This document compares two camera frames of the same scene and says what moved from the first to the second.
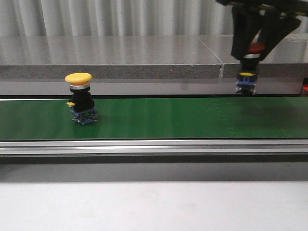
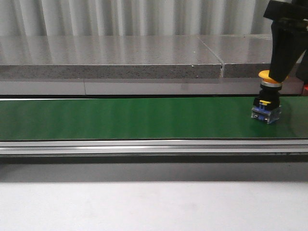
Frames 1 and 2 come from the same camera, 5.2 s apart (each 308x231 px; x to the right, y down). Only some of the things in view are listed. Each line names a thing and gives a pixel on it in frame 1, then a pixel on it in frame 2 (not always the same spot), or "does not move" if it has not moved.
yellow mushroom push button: x=82 y=104 to x=266 y=108
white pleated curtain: x=119 y=18 does not move
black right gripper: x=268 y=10 to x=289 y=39
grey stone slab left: x=54 y=57 does not move
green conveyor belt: x=158 y=118 does not move
